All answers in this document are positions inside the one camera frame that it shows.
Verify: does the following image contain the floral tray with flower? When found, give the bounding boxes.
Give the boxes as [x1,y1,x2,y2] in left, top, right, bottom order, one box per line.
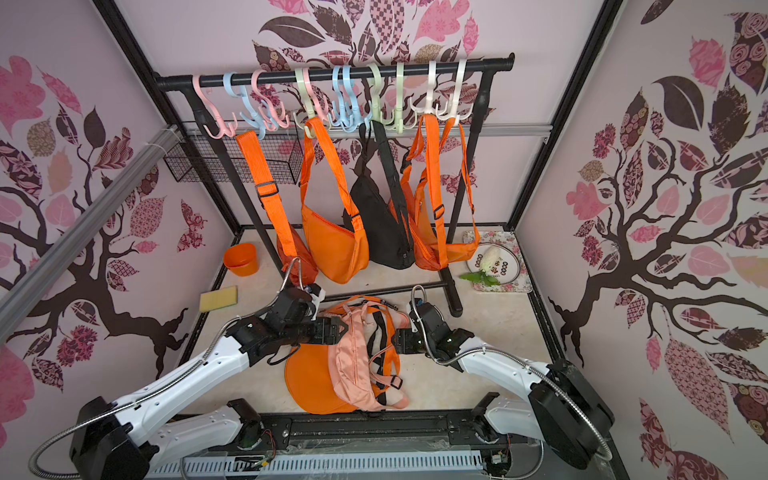
[460,230,533,294]

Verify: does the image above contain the yellow sponge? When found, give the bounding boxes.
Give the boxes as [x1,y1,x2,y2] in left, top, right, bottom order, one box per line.
[199,286,238,313]

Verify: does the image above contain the white hook far right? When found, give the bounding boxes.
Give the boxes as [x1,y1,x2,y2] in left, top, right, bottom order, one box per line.
[436,59,473,123]

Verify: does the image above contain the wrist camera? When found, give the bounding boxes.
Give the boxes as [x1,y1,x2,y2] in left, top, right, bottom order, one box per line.
[303,283,326,321]
[410,300,451,344]

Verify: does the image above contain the blue hook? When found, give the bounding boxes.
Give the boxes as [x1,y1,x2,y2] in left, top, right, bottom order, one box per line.
[223,72,267,140]
[341,65,370,133]
[330,65,354,133]

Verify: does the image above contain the aluminium rail wall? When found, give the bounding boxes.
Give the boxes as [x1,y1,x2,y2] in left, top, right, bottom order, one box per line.
[182,121,553,140]
[1,125,183,342]

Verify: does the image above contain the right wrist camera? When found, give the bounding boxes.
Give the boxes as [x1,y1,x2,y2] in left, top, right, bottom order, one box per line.
[410,300,451,344]

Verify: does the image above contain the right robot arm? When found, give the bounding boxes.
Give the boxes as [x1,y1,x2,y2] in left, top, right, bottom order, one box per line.
[394,285,615,470]

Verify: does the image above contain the pink fanny pack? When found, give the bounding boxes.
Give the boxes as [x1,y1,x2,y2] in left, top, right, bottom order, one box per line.
[328,298,410,412]

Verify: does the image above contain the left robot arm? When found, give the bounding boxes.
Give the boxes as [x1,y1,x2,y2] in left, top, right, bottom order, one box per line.
[28,276,349,479]

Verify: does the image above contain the aluminium rail back wall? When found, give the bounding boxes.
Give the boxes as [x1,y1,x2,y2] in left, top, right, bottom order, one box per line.
[182,121,553,140]

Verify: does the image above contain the aluminium rail left wall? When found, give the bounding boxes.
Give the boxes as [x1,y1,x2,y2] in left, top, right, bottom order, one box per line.
[1,125,183,342]

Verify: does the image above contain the black wire basket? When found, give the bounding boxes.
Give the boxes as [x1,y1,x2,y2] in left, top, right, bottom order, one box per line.
[164,134,303,185]

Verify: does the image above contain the pink hook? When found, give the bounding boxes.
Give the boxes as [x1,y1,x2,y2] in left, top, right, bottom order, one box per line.
[250,69,290,131]
[302,68,330,123]
[192,75,238,139]

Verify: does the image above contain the pink hook far left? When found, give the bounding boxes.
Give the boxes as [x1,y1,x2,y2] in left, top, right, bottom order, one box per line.
[192,75,238,139]

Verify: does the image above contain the white slotted cable duct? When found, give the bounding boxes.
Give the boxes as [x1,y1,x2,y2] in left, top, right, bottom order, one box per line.
[147,450,484,479]

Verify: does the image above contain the black clothes rack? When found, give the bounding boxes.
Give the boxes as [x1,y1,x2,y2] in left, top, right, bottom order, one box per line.
[154,52,516,318]

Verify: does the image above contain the white hook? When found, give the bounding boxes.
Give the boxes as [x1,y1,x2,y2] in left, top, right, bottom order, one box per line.
[436,59,473,123]
[409,60,438,115]

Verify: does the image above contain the orange sling bag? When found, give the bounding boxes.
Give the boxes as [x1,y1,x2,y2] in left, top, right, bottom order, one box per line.
[446,115,482,263]

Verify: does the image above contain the orange plastic cup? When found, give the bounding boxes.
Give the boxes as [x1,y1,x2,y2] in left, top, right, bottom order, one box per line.
[223,243,259,277]

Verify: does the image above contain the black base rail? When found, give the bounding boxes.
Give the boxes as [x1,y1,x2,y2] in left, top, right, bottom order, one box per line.
[261,409,535,450]

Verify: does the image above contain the black sling bag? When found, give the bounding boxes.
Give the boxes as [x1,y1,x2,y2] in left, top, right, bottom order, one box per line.
[350,120,415,270]

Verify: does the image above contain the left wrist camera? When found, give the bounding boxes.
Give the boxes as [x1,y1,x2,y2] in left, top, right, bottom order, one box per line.
[303,283,326,321]

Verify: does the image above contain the orange bag with black back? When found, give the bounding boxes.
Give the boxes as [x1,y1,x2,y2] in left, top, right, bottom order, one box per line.
[284,296,407,415]

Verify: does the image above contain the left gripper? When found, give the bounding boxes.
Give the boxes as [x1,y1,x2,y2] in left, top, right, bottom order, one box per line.
[283,316,349,346]

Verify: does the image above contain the green hook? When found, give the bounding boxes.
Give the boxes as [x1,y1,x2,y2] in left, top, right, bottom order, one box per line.
[367,63,385,124]
[294,68,319,139]
[383,62,405,134]

